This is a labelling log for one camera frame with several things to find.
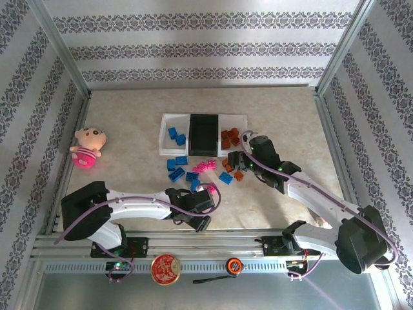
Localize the white plastic bin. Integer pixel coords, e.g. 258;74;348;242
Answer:
217;114;248;158
158;112;192;156

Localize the black plastic bin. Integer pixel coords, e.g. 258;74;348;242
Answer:
188;113;221;157

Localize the orange black tape measure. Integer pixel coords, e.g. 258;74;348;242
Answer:
192;257;243;285

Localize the red round tin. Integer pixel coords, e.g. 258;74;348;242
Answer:
150;254;181;286

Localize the controller board with green light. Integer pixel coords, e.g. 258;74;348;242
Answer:
106;260;132;272

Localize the pink plush doll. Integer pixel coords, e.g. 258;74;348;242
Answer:
70;126;108;169

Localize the grey metal panel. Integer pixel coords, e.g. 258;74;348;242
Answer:
32;273;391;310

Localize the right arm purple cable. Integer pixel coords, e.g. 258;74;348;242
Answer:
240;130;400;282

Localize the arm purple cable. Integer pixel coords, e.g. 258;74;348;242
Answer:
240;130;400;282
53;183;223;284

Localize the aluminium frame front rail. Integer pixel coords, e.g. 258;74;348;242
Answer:
30;229;378;259

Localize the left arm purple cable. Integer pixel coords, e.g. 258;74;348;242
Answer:
53;183;223;284

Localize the grey slotted cable duct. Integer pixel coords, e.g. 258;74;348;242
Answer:
43;260;291;274

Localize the aluminium frame side rail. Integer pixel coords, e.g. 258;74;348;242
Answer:
314;92;377;235

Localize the aluminium frame back rail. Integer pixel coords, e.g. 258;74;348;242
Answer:
87;83;311;90

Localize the small board with coloured wires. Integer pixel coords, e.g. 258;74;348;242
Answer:
285;258;307;271

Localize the aluminium frame post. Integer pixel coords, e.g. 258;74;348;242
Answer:
27;0;93;98
316;0;378;98

